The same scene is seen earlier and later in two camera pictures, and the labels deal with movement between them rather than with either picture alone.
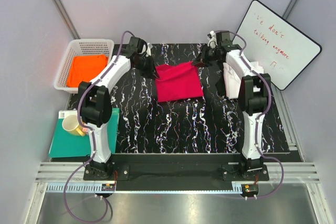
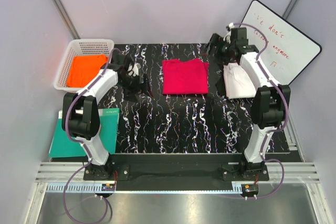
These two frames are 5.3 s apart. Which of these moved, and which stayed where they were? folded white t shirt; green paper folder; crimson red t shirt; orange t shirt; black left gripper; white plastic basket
Moved: black left gripper; crimson red t shirt
Stayed: green paper folder; orange t shirt; folded white t shirt; white plastic basket
